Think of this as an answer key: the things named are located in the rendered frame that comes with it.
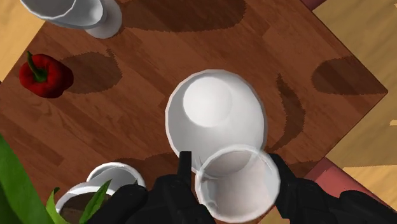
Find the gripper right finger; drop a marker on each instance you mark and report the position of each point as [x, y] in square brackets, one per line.
[304, 201]

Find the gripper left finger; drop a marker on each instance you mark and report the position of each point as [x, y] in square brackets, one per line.
[167, 201]

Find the clear glass cup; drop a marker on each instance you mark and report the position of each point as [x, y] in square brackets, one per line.
[235, 194]

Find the green plant in white pot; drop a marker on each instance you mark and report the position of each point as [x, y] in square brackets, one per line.
[124, 176]

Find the white bowl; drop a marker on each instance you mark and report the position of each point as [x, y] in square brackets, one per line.
[214, 105]

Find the brown wooden table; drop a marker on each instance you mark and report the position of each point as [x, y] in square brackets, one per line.
[155, 77]

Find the red bell pepper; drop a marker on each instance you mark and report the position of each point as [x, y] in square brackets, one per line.
[49, 82]

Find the white vase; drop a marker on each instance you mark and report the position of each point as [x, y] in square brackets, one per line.
[83, 15]

